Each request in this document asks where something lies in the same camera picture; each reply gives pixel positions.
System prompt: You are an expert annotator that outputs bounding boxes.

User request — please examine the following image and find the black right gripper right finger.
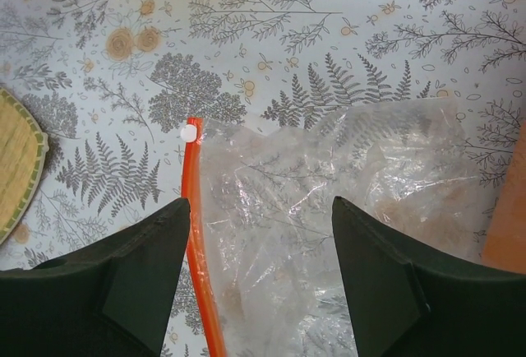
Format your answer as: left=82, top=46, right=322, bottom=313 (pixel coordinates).
left=332, top=197, right=525, bottom=356

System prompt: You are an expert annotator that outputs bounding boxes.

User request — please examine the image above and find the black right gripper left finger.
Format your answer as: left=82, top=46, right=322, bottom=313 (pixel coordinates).
left=1, top=198, right=191, bottom=356

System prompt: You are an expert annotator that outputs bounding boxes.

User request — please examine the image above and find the clear zip top bag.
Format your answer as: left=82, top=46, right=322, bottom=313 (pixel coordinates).
left=182, top=98, right=479, bottom=356

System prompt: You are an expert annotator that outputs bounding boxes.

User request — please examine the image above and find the orange plastic tub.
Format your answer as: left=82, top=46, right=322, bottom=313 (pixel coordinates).
left=482, top=123, right=526, bottom=274

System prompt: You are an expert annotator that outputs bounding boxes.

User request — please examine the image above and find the square bamboo mat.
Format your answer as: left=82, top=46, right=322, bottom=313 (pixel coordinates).
left=1, top=88, right=48, bottom=242

